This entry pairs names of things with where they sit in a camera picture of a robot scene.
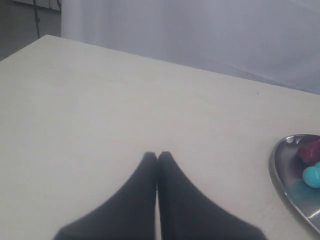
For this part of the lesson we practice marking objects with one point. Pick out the black tripod stand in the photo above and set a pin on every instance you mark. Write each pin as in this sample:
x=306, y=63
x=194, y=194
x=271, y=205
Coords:
x=36, y=16

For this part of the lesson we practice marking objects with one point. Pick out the turquoise toy bone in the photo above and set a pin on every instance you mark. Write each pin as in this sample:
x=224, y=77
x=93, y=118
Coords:
x=312, y=175

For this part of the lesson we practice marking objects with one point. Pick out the dark purple toy eggplant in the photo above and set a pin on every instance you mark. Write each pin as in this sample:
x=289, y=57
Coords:
x=310, y=153

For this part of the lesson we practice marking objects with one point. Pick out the round stainless steel plate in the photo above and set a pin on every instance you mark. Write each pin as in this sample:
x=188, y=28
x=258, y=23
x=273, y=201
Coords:
x=286, y=173

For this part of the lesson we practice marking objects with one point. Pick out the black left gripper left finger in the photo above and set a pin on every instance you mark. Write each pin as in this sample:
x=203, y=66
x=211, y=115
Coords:
x=128, y=215

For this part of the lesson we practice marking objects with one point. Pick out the white backdrop curtain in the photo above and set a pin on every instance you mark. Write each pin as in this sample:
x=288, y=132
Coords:
x=271, y=41

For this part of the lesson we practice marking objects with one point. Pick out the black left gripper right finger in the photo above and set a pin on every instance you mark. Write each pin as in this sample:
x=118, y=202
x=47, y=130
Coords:
x=187, y=214

